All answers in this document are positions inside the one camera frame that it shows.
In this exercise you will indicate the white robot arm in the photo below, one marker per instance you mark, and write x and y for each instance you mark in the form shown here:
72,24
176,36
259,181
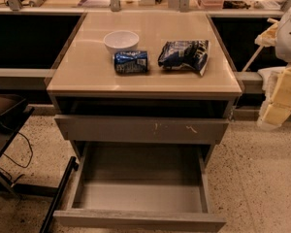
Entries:
283,40

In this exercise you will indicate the grey open bottom drawer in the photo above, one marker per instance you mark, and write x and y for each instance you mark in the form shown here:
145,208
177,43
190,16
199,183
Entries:
141,186

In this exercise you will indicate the blue chip bag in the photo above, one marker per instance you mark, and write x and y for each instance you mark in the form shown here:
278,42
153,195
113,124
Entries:
185,55

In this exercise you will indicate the black metal bar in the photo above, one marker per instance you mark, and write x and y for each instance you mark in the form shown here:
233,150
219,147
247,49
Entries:
72,165

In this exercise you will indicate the grey drawer cabinet with glass top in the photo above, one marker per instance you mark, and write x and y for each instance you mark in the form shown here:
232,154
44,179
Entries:
86,84

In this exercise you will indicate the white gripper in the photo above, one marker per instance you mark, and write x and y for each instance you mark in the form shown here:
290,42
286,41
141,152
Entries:
289,38

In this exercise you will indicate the black side cart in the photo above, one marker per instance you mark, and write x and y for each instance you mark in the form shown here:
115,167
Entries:
14,112

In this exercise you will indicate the white bowl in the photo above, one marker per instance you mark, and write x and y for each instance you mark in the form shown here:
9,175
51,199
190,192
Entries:
121,40

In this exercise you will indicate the dark gadget pile on shelf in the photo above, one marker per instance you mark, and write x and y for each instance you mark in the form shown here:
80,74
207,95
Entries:
236,4

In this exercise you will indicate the grey middle drawer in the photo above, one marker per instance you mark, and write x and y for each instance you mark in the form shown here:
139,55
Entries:
133,129

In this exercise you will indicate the white curved base object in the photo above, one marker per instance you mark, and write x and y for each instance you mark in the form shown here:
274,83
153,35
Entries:
269,77

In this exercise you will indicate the blue soda can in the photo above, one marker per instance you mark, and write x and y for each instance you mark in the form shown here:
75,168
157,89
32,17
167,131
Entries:
130,62

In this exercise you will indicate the white rod with cap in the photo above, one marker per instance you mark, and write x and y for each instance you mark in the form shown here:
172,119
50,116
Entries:
255,54

